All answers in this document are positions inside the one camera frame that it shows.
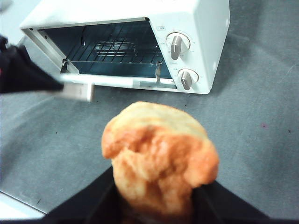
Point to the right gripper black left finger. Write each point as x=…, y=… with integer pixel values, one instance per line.
x=93, y=205

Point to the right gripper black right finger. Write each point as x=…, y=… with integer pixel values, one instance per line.
x=222, y=207

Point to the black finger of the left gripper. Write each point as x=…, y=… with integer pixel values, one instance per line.
x=23, y=74

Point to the golden brown bread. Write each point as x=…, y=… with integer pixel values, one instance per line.
x=158, y=149

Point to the small tan oven knob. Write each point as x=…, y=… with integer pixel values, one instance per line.
x=187, y=79

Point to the large tan oven knob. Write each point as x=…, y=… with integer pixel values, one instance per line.
x=176, y=45

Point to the white Toshiba toaster oven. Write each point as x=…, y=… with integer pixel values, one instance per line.
x=205, y=35

